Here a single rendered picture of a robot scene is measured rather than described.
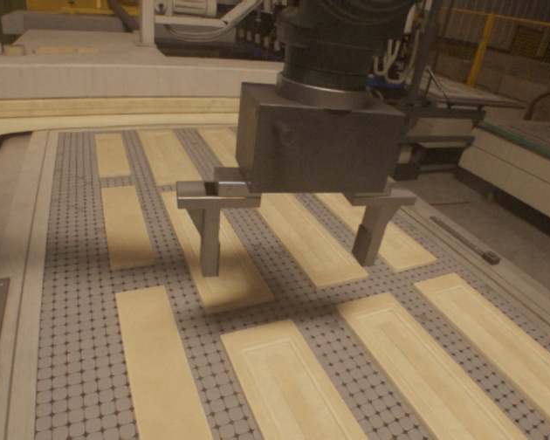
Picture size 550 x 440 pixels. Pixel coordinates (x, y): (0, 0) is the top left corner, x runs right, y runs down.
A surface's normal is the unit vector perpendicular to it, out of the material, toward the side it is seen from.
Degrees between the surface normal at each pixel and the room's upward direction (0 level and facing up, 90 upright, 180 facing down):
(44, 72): 90
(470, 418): 0
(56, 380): 0
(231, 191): 90
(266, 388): 11
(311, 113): 90
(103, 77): 90
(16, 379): 0
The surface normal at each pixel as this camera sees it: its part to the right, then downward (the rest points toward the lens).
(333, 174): 0.26, 0.52
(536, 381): -0.05, -0.81
